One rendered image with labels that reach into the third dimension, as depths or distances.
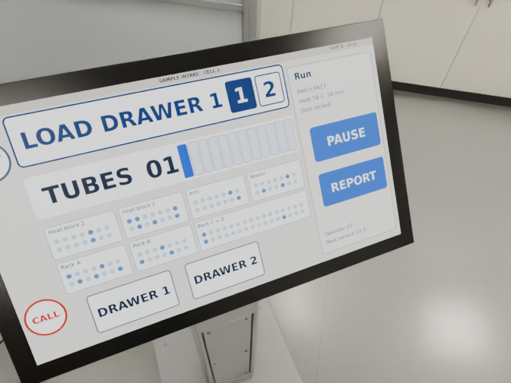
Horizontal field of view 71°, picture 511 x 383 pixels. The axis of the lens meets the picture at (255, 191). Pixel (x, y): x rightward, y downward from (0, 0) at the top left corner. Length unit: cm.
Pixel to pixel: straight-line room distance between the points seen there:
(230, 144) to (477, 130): 228
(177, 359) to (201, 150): 110
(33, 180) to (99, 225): 8
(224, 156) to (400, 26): 210
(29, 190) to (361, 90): 40
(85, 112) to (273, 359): 116
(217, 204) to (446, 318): 138
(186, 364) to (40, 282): 102
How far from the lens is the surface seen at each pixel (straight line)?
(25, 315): 47
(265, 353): 142
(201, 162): 42
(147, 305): 45
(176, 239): 43
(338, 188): 48
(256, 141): 43
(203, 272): 44
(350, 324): 155
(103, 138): 41
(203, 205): 42
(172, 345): 145
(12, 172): 43
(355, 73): 50
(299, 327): 150
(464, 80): 268
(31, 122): 42
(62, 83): 42
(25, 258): 45
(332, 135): 47
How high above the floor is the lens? 140
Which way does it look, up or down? 50 degrees down
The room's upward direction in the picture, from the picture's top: 2 degrees clockwise
